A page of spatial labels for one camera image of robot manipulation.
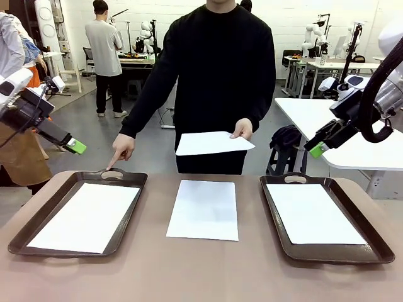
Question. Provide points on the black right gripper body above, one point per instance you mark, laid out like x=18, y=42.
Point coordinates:
x=343, y=132

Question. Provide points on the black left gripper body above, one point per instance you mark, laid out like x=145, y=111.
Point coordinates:
x=31, y=110

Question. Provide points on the white A4 paper sheet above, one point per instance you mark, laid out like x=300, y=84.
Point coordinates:
x=315, y=214
x=85, y=217
x=203, y=210
x=207, y=143

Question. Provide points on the person's right forearm black sleeve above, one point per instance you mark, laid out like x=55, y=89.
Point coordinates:
x=141, y=110

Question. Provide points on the person's left forearm black sleeve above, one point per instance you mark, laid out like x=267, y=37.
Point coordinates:
x=261, y=110

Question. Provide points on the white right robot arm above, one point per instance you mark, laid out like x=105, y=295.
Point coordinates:
x=392, y=85

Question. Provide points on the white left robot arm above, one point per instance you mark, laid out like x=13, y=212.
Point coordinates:
x=14, y=83

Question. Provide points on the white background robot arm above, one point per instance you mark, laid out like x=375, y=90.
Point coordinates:
x=310, y=37

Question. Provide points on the person's right hand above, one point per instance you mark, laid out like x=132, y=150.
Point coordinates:
x=124, y=146

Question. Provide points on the person's left hand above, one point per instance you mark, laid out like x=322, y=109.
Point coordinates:
x=244, y=129

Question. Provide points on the black cloth bundle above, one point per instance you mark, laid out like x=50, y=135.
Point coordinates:
x=286, y=136

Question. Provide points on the black step stool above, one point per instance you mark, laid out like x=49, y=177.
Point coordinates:
x=283, y=160

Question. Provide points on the person with brown apron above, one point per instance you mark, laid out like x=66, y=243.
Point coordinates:
x=22, y=157

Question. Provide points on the white wooden stool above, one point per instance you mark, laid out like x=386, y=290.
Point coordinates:
x=72, y=78

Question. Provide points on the figure blue shirt orange shorts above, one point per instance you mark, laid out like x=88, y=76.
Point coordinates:
x=30, y=50

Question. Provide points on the white background desk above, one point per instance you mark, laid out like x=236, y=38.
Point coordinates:
x=346, y=66

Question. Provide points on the white patterned mug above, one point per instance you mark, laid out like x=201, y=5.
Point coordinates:
x=324, y=60

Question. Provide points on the brown wicker basket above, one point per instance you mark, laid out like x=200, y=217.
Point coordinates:
x=359, y=59

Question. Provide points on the black tripod stand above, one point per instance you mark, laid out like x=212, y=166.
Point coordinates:
x=349, y=56

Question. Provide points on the black mesh office chair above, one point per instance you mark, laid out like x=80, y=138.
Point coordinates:
x=89, y=59

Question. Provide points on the white monitor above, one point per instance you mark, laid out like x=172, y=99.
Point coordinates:
x=339, y=45

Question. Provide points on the small grey stool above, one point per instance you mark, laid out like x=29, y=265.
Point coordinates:
x=133, y=88

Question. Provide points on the tall white air conditioner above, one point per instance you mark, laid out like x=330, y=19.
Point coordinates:
x=44, y=19

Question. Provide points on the person in grey t-shirt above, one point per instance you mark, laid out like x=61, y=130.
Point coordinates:
x=104, y=47

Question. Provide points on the dark work table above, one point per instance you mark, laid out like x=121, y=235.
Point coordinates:
x=138, y=66

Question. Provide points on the brown plastic serving tray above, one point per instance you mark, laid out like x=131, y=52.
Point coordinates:
x=378, y=248
x=132, y=217

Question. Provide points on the person torso black sweater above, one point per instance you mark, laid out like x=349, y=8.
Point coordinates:
x=220, y=78

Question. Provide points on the white humanoid robot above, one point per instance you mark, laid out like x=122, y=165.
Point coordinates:
x=145, y=31

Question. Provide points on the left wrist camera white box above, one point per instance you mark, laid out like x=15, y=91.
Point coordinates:
x=58, y=83

